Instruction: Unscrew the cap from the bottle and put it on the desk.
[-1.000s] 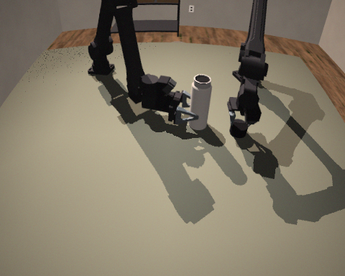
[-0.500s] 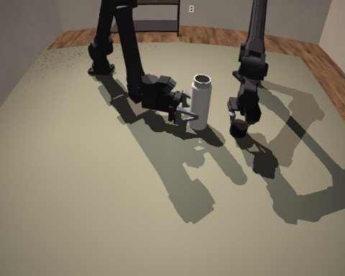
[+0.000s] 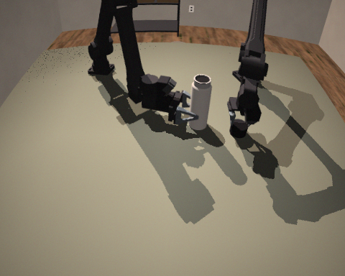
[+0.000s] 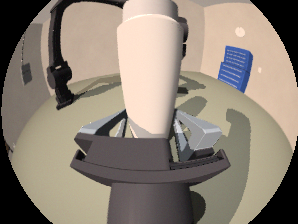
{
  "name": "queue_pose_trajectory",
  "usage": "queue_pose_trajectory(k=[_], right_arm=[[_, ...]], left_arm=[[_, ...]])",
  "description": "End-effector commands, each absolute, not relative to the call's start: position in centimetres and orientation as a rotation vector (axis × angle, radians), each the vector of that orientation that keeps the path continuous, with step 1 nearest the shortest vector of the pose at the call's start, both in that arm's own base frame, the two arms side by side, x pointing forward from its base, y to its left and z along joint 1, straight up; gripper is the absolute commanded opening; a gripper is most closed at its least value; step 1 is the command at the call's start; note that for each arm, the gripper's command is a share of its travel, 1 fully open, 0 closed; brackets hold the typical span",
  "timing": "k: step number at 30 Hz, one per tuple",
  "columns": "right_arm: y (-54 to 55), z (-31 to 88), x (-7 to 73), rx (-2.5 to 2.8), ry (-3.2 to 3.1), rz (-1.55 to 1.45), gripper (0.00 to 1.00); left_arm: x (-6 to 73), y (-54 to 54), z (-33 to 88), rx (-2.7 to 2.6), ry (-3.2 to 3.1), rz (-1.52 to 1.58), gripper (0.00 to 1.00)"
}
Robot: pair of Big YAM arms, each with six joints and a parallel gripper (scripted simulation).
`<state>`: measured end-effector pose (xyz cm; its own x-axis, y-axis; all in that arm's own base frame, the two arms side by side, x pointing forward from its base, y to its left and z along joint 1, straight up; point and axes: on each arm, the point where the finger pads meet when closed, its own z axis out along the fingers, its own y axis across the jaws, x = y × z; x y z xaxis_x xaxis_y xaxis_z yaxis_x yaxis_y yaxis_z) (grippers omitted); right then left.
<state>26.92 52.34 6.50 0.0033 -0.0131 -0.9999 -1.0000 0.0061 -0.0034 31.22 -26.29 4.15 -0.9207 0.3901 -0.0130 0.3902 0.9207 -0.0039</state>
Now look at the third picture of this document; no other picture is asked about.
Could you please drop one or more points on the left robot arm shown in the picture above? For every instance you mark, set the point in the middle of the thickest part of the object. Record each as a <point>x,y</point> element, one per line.
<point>253,66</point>

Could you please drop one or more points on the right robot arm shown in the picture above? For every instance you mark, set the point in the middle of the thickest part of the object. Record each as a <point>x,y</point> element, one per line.
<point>150,86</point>

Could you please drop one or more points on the black bottle cap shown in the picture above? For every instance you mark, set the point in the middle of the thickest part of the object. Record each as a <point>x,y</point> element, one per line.
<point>239,128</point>

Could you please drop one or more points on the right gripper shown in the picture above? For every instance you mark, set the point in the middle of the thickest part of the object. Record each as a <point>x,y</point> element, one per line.
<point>176,111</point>

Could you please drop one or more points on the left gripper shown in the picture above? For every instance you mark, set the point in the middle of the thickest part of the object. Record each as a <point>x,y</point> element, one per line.
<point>232,108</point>

